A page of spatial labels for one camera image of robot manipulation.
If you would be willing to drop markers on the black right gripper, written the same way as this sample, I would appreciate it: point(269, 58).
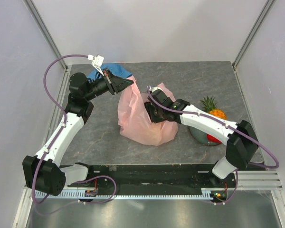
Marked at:
point(149, 108)

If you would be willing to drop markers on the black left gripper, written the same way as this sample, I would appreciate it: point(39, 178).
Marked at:
point(115, 83)

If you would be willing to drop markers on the pink peach plastic bag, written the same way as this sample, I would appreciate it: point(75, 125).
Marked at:
point(134, 120)

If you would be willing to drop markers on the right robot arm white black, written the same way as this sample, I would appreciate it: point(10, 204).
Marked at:
point(239, 138)

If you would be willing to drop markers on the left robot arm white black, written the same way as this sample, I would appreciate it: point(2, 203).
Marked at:
point(43, 171)

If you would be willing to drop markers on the blue bucket hat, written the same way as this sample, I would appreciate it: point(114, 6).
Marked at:
point(115, 68)

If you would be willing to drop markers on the toy pineapple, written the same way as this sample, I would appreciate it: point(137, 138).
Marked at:
point(210, 106)

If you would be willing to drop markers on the dark round plate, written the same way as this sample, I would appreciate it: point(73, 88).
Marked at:
point(200, 137)

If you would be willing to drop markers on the red toy bell pepper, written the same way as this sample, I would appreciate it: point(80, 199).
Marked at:
point(213, 139)

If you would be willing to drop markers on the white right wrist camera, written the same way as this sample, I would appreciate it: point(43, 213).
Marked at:
point(153, 89)

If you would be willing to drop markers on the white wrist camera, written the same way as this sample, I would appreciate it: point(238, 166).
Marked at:
point(153, 89)
point(96, 62)

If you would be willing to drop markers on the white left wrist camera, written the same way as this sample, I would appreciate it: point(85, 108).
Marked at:
point(96, 62)

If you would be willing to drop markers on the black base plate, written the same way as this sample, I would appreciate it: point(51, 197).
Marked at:
point(171, 178)

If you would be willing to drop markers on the slotted cable duct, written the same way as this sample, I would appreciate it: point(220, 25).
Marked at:
point(82, 194)

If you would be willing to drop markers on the left aluminium frame post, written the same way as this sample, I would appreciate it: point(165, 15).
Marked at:
point(42, 27)

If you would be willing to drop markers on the aluminium frame post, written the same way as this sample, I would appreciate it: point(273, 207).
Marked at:
point(42, 27)
point(253, 32)

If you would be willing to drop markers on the right aluminium frame post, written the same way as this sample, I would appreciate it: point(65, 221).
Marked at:
point(253, 32)

